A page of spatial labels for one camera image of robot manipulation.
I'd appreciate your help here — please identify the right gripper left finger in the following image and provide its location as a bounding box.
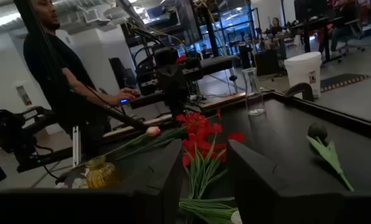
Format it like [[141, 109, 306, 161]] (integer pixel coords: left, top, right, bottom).
[[118, 139, 185, 224]]

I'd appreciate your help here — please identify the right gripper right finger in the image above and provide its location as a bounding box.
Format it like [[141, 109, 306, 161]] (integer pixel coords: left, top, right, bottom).
[[227, 139, 298, 224]]

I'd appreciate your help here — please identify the pink tulip with green stem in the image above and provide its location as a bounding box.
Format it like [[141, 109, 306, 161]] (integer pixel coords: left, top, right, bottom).
[[104, 125, 162, 157]]

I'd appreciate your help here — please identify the red flower bunch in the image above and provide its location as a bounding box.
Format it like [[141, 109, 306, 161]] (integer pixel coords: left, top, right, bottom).
[[115, 110, 224, 161], [181, 130, 246, 200]]

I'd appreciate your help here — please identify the pinkish white flower bunch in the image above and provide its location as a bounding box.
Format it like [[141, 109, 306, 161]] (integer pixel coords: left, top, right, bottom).
[[53, 176, 89, 190]]

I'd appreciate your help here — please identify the amber ribbed glass vase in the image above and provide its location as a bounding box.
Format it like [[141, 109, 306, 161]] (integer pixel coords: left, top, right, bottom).
[[85, 154, 117, 190]]

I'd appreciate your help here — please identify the clear glass vase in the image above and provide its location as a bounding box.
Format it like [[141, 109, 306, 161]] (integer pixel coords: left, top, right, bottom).
[[241, 67, 266, 117]]

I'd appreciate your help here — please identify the dark tulip with green stem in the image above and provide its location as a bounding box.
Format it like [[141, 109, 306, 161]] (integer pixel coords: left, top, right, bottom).
[[306, 122, 355, 192]]

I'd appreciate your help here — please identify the black table clamp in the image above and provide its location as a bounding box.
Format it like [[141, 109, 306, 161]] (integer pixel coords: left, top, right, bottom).
[[284, 82, 315, 103]]

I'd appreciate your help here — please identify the white plastic bucket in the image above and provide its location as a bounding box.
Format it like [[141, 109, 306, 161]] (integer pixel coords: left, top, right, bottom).
[[283, 51, 323, 99]]

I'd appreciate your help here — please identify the black desk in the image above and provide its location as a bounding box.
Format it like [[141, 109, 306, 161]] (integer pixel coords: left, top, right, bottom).
[[129, 55, 239, 110]]

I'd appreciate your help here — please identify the black floor mat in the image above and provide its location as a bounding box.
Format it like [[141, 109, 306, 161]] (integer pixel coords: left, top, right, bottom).
[[320, 73, 370, 93]]

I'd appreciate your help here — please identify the person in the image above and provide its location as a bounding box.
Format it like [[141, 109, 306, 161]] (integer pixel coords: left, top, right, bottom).
[[13, 0, 140, 156], [269, 17, 285, 37]]

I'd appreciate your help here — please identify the black office chair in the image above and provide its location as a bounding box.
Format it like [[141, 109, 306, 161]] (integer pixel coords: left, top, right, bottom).
[[336, 18, 367, 58]]

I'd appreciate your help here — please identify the silver metal bracket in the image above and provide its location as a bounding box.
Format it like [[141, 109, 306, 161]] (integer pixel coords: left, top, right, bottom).
[[71, 125, 81, 168]]

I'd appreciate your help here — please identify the black machine with cables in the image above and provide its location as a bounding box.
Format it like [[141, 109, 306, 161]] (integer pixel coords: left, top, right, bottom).
[[0, 96, 57, 183]]

